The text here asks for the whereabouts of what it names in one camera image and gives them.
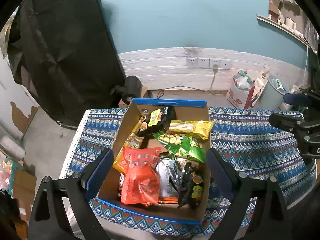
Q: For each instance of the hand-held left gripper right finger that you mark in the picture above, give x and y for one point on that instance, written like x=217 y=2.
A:
x=220 y=172

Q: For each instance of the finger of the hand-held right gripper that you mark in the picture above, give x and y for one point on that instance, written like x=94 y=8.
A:
x=297 y=98
x=285 y=121

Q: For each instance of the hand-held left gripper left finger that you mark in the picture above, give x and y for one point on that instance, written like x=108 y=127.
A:
x=98 y=172

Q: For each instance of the small red cartoon snack packet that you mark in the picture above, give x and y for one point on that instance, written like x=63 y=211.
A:
x=140 y=177

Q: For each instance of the long gold snack packet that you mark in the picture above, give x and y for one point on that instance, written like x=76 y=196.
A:
x=192 y=128
x=130 y=145

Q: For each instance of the green snack packet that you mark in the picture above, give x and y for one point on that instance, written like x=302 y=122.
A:
x=182 y=146

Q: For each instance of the silver snack packet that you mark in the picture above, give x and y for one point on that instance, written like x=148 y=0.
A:
x=167 y=177

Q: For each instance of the large orange snack bag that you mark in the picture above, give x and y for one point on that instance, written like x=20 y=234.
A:
x=168 y=200

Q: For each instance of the blue cardboard box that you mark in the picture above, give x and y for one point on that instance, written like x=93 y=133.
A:
x=190 y=110

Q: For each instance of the black and yellow snack packet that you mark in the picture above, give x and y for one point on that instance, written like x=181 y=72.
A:
x=157 y=120

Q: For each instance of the pale blue waste bin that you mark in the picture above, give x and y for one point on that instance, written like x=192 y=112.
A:
x=271 y=95

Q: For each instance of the white paper bag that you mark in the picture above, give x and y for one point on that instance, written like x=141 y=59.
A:
x=260 y=85

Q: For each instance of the patterned blue blanket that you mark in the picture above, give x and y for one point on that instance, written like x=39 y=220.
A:
x=250 y=140

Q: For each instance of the red and white bag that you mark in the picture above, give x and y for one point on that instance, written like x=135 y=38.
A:
x=237 y=95

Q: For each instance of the brown cardboard box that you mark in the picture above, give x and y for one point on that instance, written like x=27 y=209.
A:
x=23 y=187

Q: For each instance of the black round device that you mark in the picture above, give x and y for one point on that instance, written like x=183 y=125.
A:
x=130 y=87

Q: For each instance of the cardboard box on shelf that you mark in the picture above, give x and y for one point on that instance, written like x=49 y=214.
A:
x=273 y=7

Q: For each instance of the black cloth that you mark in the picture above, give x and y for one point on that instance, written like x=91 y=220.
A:
x=62 y=55

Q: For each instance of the wall shelf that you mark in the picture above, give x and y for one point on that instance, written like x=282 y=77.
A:
x=280 y=26

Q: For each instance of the white wall socket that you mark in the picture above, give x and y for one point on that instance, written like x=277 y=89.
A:
x=192 y=62
x=225 y=63
x=203 y=62
x=215 y=61

